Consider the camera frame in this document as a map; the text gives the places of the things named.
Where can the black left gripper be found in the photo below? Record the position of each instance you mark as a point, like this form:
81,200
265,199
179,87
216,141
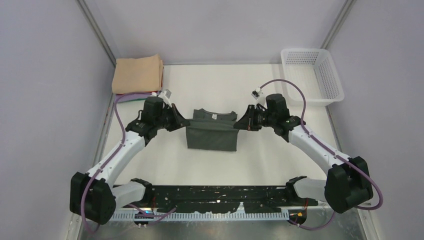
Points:
174,115

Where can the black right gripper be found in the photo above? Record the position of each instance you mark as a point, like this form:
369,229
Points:
250,117

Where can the dark grey t-shirt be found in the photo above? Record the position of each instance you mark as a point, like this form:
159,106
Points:
212,131

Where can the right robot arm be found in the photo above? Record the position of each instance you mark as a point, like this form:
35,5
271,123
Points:
347,184

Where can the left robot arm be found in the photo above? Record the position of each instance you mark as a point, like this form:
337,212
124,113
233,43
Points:
93,195

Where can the folded lavender t-shirt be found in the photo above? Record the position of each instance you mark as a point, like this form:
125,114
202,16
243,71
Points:
121,98

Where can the folded beige t-shirt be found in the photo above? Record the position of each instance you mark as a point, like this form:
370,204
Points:
138,75

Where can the white plastic basket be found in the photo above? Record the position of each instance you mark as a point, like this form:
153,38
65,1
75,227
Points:
314,72

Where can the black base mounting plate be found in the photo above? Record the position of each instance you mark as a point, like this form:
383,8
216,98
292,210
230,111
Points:
221,199

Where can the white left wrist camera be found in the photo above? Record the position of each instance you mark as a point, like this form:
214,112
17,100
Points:
165,95

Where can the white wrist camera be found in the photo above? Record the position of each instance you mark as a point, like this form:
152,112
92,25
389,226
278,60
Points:
257,93
165,95

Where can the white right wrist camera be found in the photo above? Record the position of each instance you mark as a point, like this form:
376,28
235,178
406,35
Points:
257,93

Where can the aluminium frame rail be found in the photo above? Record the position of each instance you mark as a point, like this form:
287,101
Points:
339,202

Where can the white slotted cable duct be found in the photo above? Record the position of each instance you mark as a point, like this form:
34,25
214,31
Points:
126,215

